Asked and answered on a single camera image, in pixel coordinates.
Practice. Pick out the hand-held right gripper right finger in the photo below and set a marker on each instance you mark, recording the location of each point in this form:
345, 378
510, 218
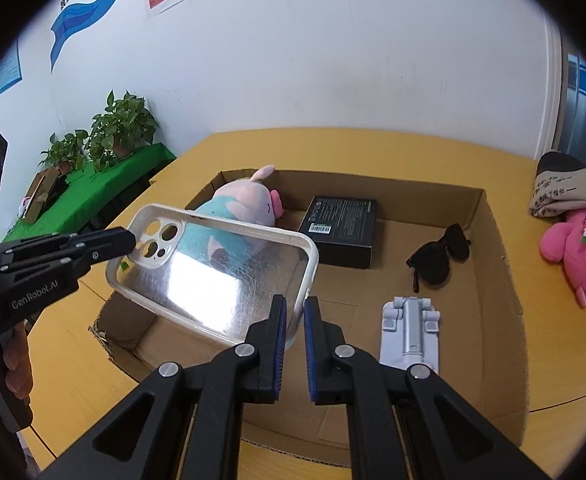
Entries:
310, 352

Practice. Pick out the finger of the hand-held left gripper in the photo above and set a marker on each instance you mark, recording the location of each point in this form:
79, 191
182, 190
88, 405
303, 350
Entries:
63, 270
73, 241

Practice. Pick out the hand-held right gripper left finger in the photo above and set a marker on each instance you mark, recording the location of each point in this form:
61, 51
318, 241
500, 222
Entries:
280, 350

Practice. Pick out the clear phone case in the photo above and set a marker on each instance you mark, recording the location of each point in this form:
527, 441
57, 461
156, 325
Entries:
213, 280

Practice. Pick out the pink pig plush toy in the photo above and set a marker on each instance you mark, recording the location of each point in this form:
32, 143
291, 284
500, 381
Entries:
245, 200

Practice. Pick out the person's left hand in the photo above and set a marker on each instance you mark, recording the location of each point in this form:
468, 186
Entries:
18, 365

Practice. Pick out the small brown cardboard box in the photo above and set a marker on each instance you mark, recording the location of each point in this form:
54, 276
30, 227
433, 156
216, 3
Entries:
38, 200

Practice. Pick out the green tablecloth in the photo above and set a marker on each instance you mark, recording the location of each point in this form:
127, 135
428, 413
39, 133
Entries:
98, 185

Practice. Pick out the small potted green plant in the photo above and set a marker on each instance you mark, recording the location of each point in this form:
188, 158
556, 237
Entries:
65, 152

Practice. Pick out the grey phone stand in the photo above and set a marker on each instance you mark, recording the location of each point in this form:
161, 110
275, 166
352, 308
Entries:
410, 332

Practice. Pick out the black product box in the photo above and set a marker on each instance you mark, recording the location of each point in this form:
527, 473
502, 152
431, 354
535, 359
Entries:
338, 227

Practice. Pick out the large potted green plant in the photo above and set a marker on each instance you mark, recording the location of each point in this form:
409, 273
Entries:
123, 120

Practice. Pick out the black sunglasses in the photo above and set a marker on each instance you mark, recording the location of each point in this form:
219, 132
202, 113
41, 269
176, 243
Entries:
438, 260

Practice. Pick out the magenta plush toy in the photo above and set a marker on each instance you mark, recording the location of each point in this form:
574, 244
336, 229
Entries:
583, 260

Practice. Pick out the beige printed cloth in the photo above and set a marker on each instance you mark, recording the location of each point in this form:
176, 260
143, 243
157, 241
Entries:
555, 195

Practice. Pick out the blue glass door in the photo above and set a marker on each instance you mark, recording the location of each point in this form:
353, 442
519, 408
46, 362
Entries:
585, 110

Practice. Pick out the blue wall notice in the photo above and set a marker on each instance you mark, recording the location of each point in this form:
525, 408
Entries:
5, 67

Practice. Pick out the blue wave wall poster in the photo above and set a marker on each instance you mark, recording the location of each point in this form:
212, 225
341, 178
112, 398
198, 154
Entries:
90, 5

